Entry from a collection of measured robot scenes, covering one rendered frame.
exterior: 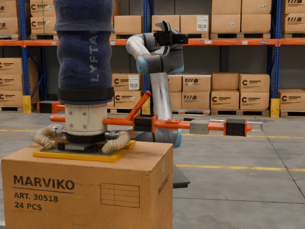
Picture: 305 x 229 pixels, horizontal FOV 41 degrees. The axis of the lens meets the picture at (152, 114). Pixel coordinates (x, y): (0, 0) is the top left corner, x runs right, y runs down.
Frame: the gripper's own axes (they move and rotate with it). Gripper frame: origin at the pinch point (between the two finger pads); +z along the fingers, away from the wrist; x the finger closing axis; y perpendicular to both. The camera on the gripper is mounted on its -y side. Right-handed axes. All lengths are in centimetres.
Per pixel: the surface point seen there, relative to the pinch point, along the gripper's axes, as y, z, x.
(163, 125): -4.5, 25.0, -33.3
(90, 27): 21.6, 31.5, 3.6
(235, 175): -25, -301, -157
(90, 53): 22.1, 30.6, -5.9
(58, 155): 34, 36, -44
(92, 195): 19, 42, -57
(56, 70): 438, -783, -71
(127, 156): 9, 28, -46
